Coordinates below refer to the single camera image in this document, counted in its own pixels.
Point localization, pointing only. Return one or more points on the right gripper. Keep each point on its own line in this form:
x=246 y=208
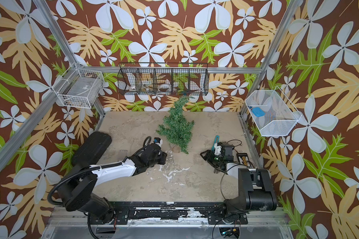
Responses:
x=209 y=156

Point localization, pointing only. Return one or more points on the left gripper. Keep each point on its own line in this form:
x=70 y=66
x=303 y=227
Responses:
x=163 y=157

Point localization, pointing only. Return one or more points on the small green christmas tree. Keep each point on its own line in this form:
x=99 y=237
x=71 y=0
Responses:
x=175 y=127

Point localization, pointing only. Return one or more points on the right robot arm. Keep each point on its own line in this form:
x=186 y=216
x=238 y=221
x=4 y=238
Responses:
x=255 y=189

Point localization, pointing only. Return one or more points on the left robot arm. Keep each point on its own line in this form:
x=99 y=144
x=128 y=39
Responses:
x=75 y=192

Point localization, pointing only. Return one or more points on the teal plastic tool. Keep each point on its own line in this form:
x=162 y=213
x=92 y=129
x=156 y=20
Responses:
x=216 y=140

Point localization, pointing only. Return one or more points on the black terminal board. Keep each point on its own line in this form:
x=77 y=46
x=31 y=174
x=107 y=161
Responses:
x=243 y=159

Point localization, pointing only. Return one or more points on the black zipper case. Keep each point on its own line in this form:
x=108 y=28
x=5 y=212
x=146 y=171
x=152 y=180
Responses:
x=92 y=150

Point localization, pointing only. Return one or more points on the blue object in basket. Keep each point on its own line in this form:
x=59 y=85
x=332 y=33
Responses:
x=258 y=112

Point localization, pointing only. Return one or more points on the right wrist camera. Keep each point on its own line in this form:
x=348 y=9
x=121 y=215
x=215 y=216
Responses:
x=217 y=149

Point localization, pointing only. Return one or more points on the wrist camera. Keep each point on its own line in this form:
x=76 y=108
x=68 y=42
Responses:
x=158 y=141
x=217 y=149

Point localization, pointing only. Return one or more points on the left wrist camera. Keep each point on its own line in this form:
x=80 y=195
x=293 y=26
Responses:
x=158 y=141

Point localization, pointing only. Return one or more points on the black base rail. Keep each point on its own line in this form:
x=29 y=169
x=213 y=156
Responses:
x=210 y=213

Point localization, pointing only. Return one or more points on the black wire basket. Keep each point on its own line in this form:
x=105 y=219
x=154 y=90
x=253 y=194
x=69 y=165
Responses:
x=183 y=79

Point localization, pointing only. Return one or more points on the white wire basket right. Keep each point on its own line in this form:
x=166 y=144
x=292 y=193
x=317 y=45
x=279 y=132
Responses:
x=281 y=115

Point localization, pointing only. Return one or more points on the white wire basket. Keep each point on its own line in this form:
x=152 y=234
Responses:
x=79 y=87
x=281 y=115

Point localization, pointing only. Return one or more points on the white wire basket left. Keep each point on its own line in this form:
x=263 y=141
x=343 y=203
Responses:
x=79 y=87

